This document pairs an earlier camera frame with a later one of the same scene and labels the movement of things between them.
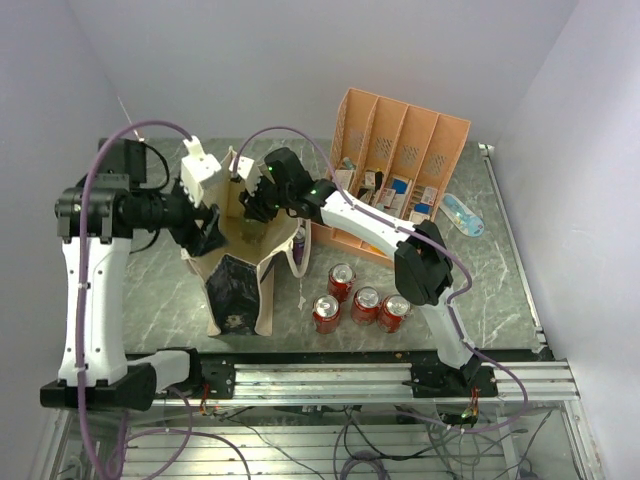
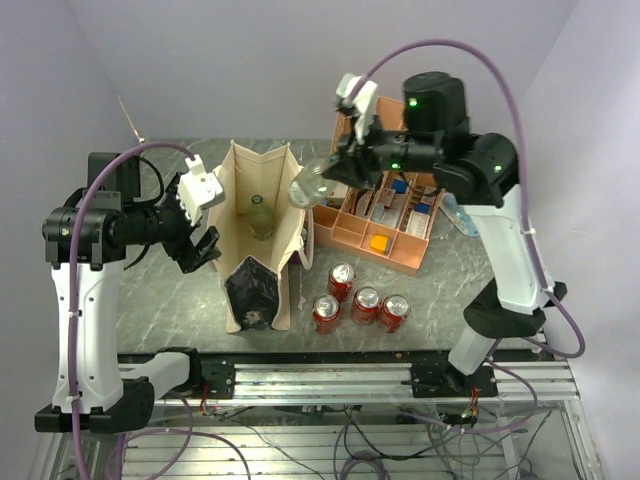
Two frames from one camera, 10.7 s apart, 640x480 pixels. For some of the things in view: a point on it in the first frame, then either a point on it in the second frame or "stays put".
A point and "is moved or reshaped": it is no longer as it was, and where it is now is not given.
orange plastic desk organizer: [396, 158] stays put
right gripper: [253, 206] → [353, 164]
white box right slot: [418, 217] stays put
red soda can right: [392, 312] stays put
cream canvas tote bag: [236, 276] is moved or reshaped
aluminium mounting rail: [550, 380] stays put
